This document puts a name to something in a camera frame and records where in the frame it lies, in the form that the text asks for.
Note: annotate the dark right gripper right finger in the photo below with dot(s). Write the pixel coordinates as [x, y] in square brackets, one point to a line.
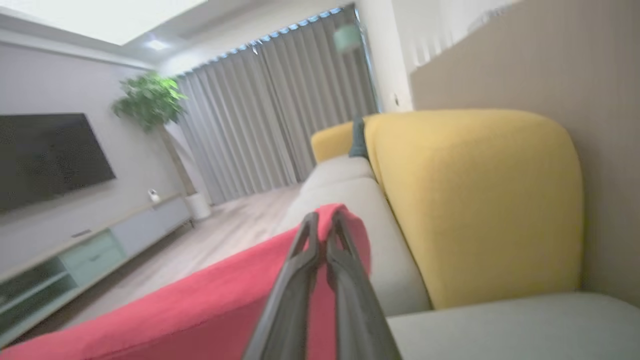
[357, 310]

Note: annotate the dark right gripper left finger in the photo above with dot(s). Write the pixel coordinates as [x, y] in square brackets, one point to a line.
[290, 300]

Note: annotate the plain red garment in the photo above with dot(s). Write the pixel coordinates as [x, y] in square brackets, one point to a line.
[200, 310]

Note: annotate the light grey sofa seat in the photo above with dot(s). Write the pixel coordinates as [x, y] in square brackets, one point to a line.
[350, 200]

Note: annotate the white ribbed plant pot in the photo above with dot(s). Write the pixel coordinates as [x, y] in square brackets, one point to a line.
[198, 206]

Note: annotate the large yellow sofa back cushion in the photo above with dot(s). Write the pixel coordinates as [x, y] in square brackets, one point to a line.
[480, 205]

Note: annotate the teal throw cushion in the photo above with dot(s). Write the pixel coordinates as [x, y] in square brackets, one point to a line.
[358, 140]

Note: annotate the grey pleated curtain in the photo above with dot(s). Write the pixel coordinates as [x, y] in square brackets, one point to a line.
[270, 115]

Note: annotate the grey and green TV cabinet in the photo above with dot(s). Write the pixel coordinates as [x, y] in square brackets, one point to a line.
[90, 255]

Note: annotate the dark remote control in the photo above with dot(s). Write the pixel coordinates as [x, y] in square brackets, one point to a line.
[81, 233]

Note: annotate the green potted tree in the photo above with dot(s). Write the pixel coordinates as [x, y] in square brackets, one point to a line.
[150, 100]

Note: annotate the green pendant lamp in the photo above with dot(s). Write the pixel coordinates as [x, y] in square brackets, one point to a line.
[347, 38]

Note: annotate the small white security camera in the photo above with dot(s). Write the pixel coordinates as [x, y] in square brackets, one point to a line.
[154, 196]

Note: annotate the black wall television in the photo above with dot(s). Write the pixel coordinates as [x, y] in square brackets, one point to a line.
[50, 157]

